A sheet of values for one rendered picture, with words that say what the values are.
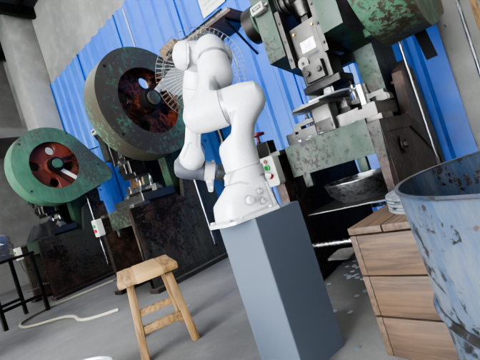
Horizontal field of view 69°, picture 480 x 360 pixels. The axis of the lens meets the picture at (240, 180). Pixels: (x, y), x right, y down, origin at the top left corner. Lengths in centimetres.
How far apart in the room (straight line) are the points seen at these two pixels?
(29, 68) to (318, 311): 620
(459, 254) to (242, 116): 74
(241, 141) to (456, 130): 199
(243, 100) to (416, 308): 69
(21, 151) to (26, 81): 272
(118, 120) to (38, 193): 172
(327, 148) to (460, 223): 119
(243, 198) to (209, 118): 26
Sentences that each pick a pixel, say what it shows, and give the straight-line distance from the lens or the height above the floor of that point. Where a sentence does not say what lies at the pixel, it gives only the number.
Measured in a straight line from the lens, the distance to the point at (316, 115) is 162.
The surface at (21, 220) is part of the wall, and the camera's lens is 765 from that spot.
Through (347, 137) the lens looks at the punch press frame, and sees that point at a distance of 151.
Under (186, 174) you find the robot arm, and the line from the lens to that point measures 150.
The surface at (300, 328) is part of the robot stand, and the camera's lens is 104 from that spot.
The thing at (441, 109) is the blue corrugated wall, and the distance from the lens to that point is 279.
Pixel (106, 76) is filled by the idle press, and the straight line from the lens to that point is 260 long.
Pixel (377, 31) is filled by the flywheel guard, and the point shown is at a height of 95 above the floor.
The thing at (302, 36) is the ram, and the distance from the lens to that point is 179.
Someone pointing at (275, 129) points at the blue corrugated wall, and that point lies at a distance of 325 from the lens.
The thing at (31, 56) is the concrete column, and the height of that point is 353.
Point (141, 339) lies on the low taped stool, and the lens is 154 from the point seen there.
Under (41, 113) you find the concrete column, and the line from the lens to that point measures 647.
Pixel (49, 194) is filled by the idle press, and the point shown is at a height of 103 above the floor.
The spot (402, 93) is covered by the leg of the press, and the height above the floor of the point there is 73.
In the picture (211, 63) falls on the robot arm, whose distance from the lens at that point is 114.
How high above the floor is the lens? 55
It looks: 1 degrees up
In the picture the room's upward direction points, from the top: 18 degrees counter-clockwise
